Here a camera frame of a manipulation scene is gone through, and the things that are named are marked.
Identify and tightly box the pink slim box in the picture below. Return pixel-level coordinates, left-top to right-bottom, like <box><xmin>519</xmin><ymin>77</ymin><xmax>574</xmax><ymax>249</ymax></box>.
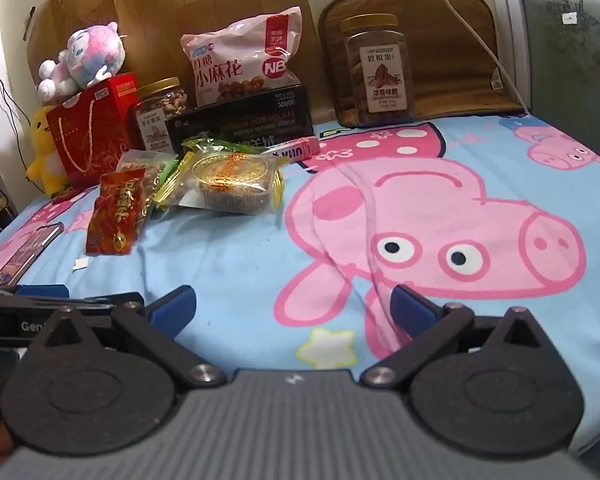
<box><xmin>265</xmin><ymin>136</ymin><xmax>321</xmax><ymax>162</ymax></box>

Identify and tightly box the red snack packet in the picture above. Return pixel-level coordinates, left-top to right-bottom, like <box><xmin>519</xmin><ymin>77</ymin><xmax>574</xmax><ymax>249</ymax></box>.
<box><xmin>85</xmin><ymin>168</ymin><xmax>145</xmax><ymax>256</ymax></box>

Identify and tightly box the pecan jar gold lid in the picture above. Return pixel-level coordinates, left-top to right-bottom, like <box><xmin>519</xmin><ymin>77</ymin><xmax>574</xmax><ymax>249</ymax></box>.
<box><xmin>340</xmin><ymin>13</ymin><xmax>415</xmax><ymax>127</ymax></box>

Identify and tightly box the smartphone on bed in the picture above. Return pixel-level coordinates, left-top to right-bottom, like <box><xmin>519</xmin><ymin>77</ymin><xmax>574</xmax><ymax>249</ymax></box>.
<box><xmin>0</xmin><ymin>222</ymin><xmax>65</xmax><ymax>285</ymax></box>

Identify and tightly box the grey patterned cabinet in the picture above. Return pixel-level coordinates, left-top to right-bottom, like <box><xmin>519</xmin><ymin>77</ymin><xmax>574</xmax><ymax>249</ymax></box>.
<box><xmin>494</xmin><ymin>0</ymin><xmax>600</xmax><ymax>155</ymax></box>

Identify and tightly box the brown seat cushion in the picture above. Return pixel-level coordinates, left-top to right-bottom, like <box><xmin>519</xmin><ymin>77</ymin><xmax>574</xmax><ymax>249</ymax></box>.
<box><xmin>317</xmin><ymin>0</ymin><xmax>522</xmax><ymax>127</ymax></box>

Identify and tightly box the wooden headboard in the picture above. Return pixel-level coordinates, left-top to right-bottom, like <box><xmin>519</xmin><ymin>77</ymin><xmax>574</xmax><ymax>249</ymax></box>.
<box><xmin>27</xmin><ymin>0</ymin><xmax>335</xmax><ymax>122</ymax></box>

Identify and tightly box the yellow plush duck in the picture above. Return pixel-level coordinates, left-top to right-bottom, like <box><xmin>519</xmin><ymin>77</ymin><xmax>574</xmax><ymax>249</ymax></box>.
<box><xmin>26</xmin><ymin>105</ymin><xmax>69</xmax><ymax>197</ymax></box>

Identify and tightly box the mooncake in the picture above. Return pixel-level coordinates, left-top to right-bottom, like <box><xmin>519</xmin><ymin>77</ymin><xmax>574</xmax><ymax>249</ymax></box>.
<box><xmin>154</xmin><ymin>136</ymin><xmax>290</xmax><ymax>214</ymax></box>

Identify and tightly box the Peppa Pig bed sheet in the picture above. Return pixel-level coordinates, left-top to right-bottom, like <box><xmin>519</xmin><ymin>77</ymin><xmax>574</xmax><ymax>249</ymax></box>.
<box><xmin>0</xmin><ymin>117</ymin><xmax>600</xmax><ymax>449</ymax></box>

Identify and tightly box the green nut snack bag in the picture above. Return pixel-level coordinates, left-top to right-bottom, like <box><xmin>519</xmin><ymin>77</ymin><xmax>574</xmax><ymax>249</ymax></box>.
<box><xmin>117</xmin><ymin>150</ymin><xmax>178</xmax><ymax>233</ymax></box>

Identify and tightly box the red gift bag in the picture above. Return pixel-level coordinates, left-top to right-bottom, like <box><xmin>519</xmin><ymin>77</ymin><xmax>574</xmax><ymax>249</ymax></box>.
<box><xmin>46</xmin><ymin>73</ymin><xmax>144</xmax><ymax>188</ymax></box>

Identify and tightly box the peanut jar gold lid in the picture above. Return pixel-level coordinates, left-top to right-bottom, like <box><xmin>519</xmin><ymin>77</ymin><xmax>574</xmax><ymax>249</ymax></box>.
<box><xmin>132</xmin><ymin>76</ymin><xmax>190</xmax><ymax>155</ymax></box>

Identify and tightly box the pink plush toy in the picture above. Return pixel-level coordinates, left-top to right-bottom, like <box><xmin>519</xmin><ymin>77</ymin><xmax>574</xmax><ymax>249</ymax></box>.
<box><xmin>36</xmin><ymin>22</ymin><xmax>126</xmax><ymax>105</ymax></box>

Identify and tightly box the black wool product box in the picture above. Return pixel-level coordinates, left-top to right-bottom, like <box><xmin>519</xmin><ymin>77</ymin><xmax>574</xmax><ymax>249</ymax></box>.
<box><xmin>166</xmin><ymin>84</ymin><xmax>314</xmax><ymax>154</ymax></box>

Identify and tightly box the white cable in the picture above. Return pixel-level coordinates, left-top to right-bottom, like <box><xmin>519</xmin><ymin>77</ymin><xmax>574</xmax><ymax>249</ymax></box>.
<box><xmin>410</xmin><ymin>0</ymin><xmax>532</xmax><ymax>114</ymax></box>

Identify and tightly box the pink fried twist snack bag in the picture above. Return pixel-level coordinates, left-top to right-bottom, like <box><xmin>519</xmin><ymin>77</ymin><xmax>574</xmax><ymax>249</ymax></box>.
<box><xmin>181</xmin><ymin>6</ymin><xmax>302</xmax><ymax>107</ymax></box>

